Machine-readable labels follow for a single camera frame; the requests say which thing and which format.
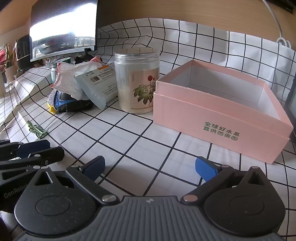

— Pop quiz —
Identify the dark plush cloth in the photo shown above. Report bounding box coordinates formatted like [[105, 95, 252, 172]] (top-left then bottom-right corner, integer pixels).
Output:
[[73, 54, 94, 64]]

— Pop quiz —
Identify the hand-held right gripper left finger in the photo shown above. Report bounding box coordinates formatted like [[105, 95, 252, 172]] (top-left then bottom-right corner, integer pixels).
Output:
[[33, 156, 119, 207]]

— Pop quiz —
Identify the potted plant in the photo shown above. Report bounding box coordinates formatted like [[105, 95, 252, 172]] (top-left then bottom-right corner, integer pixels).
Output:
[[0, 42, 16, 81]]

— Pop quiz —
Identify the pink cardboard box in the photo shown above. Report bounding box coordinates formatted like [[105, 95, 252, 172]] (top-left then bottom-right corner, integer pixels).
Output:
[[153, 59, 294, 165]]

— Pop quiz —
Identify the black round device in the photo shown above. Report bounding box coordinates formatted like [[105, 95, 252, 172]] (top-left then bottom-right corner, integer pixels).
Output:
[[14, 35, 31, 68]]

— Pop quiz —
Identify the green metal clip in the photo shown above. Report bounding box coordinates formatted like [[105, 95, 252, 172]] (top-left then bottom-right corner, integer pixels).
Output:
[[26, 120, 47, 139]]

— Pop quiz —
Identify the yellow silver glitter brush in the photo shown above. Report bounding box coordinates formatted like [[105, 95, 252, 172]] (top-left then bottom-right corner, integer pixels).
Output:
[[47, 90, 58, 113]]

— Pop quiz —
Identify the white mesh cloth pink edge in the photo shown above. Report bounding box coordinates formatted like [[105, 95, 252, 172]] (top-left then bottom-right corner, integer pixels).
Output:
[[50, 62, 102, 100]]

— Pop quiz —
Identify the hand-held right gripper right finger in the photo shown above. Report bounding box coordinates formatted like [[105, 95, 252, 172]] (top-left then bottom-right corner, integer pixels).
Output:
[[181, 157, 267, 205]]

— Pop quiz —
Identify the black white checked tablecloth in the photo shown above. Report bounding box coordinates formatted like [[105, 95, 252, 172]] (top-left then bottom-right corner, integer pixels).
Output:
[[0, 19, 296, 241]]

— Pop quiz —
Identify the dark computer monitor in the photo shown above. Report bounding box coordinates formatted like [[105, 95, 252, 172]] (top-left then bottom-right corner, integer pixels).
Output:
[[30, 0, 99, 62]]

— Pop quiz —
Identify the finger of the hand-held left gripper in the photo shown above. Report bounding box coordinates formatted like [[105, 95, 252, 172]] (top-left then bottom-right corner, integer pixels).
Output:
[[0, 147, 65, 173], [0, 139, 51, 161]]

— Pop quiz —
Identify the light blue wipes packet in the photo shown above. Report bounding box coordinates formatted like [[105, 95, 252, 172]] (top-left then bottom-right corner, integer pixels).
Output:
[[74, 65, 118, 110]]

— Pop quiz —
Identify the clear plastic jar flower label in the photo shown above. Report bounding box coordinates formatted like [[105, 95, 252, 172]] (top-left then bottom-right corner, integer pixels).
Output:
[[113, 47, 160, 114]]

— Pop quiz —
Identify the white cable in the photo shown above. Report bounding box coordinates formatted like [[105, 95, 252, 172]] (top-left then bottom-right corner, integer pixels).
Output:
[[262, 0, 292, 48]]

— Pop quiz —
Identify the green lidded glass jar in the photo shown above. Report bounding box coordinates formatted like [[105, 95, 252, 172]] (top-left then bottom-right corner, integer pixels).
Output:
[[51, 58, 74, 81]]

